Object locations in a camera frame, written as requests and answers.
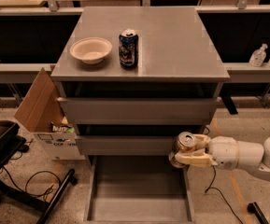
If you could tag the grey open bottom drawer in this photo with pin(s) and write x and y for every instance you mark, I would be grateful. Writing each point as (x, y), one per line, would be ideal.
(138, 190)

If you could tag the grey drawer cabinet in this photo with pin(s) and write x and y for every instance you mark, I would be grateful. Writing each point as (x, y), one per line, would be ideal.
(176, 59)

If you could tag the orange soda can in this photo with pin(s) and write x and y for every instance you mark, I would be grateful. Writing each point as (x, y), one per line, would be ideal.
(184, 144)

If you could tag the snack bag in box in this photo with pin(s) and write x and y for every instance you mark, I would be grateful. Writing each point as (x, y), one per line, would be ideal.
(62, 128)

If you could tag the black stand foot right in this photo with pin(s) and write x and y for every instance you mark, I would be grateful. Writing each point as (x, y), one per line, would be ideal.
(254, 208)

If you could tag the open cardboard box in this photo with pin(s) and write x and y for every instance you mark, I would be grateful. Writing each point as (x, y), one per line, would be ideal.
(38, 110)

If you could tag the grey top drawer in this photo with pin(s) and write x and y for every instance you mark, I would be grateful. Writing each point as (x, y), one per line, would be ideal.
(133, 111)

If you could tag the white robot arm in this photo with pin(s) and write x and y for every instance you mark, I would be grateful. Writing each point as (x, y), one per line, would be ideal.
(253, 158)

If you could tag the grey middle drawer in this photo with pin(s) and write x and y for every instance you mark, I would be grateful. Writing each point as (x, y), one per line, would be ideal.
(125, 145)

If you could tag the grey metal rack rail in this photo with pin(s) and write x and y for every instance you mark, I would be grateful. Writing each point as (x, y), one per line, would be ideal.
(22, 72)

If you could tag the blue soda can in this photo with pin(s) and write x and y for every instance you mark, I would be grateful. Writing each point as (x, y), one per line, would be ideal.
(128, 48)

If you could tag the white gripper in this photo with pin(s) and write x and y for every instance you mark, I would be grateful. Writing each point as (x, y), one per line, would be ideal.
(224, 150)

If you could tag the clear pump bottle left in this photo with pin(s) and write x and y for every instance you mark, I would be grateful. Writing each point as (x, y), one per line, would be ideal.
(258, 56)

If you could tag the white paper bowl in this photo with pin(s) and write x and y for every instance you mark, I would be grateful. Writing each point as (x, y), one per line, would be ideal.
(91, 50)

